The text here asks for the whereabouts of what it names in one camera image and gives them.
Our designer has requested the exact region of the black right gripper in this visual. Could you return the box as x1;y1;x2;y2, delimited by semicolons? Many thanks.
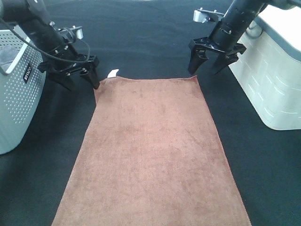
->
188;35;246;74

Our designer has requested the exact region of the white towel label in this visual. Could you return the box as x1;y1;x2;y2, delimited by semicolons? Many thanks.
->
107;69;119;78

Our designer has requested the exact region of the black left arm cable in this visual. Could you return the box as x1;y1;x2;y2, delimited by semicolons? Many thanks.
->
0;17;91;64

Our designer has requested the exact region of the grey perforated laundry basket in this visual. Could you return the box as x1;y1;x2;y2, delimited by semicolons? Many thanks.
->
0;25;46;154

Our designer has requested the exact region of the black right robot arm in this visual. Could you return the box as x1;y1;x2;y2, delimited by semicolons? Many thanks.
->
188;0;301;75

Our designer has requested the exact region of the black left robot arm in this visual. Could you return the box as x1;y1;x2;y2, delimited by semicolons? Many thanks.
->
0;0;100;90

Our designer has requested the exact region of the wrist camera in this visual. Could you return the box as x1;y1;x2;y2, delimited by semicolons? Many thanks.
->
193;8;226;24
58;25;84;40

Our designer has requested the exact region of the grey towel in basket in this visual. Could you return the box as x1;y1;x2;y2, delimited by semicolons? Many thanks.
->
0;45;19;71

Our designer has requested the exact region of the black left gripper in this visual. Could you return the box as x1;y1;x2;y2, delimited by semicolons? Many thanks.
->
38;44;100;91

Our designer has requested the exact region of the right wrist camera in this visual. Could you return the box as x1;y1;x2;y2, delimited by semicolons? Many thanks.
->
193;8;226;24

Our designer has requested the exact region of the white plastic storage box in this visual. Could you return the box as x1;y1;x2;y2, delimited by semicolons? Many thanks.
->
230;6;301;130

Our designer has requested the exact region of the brown towel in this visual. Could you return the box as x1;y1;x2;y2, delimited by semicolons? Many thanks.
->
52;77;251;226

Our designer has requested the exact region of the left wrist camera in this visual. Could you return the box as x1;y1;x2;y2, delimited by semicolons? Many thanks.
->
58;25;84;40

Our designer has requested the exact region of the black table cloth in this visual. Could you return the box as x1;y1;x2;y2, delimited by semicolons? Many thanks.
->
0;0;301;226

